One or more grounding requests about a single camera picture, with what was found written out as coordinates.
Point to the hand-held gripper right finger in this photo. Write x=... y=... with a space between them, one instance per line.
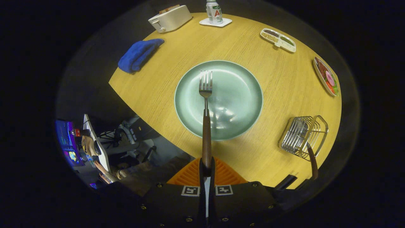
x=240 y=205

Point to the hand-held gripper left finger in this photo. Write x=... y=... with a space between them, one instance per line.
x=177 y=205

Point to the person's beige trousers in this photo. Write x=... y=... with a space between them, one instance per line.
x=152 y=177

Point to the black office chair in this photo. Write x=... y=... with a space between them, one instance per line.
x=133 y=133

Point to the white-backed monitor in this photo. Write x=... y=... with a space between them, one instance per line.
x=102 y=155

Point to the pale green plate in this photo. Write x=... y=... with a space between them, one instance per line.
x=237 y=95

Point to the lit computer monitor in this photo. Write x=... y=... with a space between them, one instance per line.
x=68 y=142

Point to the white plate of food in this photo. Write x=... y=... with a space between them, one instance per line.
x=327 y=77

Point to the blue folded cloth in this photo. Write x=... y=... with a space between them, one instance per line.
x=137 y=55

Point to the white divided bean dish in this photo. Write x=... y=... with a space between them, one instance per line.
x=278 y=39

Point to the white square coaster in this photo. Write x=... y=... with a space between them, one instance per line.
x=226 y=22

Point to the white toaster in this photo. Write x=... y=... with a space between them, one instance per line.
x=171 y=19

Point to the small white drink bottle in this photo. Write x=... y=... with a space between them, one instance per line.
x=214 y=12

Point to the toast slices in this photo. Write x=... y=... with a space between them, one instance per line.
x=169 y=8

